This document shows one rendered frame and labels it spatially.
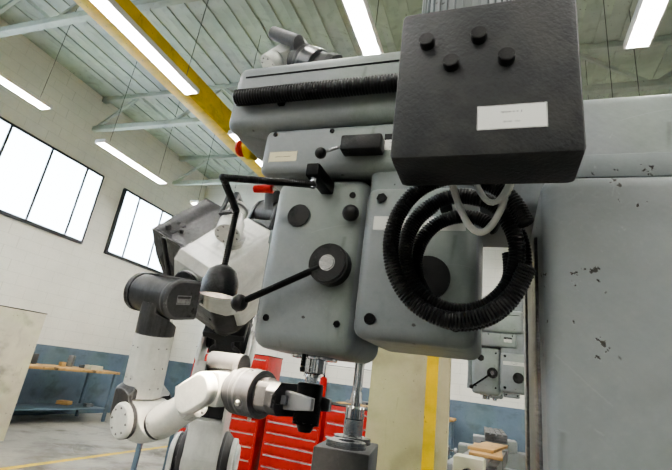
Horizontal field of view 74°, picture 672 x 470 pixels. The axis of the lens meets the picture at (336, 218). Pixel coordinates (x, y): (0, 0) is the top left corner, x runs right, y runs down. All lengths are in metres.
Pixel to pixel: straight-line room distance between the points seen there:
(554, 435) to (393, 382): 2.03
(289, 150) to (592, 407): 0.63
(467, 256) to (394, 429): 1.94
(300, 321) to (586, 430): 0.43
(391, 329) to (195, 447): 0.92
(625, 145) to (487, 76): 0.33
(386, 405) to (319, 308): 1.85
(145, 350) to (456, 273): 0.75
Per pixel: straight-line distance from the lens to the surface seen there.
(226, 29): 7.86
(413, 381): 2.56
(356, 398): 1.20
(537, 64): 0.56
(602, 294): 0.61
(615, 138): 0.83
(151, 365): 1.18
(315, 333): 0.77
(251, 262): 1.24
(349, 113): 0.87
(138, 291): 1.20
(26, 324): 7.03
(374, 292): 0.73
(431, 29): 0.61
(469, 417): 9.82
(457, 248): 0.73
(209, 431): 1.50
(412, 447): 2.58
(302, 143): 0.88
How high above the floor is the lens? 1.27
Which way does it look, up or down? 20 degrees up
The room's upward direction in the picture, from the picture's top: 8 degrees clockwise
